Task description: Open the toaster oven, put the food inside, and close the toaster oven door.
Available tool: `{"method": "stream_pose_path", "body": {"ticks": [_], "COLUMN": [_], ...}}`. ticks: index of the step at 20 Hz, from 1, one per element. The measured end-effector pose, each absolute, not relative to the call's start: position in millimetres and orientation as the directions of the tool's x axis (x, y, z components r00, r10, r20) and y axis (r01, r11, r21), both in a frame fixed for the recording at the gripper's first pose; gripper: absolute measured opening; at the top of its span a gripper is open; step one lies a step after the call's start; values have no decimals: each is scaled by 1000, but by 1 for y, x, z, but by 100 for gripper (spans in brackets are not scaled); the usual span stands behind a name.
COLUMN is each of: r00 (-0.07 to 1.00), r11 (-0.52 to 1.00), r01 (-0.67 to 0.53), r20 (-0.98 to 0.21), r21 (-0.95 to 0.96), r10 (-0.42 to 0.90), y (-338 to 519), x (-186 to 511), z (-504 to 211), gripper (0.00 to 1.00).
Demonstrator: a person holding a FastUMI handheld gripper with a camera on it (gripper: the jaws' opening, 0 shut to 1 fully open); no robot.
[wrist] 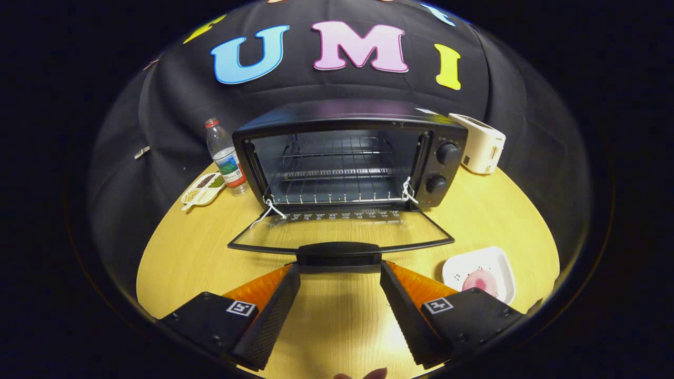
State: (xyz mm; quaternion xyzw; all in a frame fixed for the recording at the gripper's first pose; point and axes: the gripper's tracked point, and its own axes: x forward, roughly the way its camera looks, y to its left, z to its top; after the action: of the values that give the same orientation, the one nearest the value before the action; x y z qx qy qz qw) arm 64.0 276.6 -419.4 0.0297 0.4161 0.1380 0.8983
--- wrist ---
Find clear plastic water bottle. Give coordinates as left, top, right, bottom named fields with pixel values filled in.
left=204, top=117, right=251, bottom=197

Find black backdrop cloth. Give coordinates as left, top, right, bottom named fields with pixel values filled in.
left=87, top=0, right=590, bottom=295

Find black toaster oven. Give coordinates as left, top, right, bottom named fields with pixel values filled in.
left=227, top=99, right=469, bottom=266

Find pink round meat slice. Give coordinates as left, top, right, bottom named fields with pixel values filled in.
left=462, top=270, right=500, bottom=298

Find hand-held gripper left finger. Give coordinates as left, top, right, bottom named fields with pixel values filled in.
left=158, top=263, right=302, bottom=372

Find white bread toaster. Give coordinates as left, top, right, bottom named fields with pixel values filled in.
left=448, top=113, right=507, bottom=175

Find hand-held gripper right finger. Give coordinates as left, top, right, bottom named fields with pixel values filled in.
left=379, top=260, right=527, bottom=369

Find white compartment snack tray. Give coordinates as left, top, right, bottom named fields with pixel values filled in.
left=181, top=172, right=227, bottom=211

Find white square plate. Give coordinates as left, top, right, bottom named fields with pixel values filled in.
left=441, top=246, right=517, bottom=305

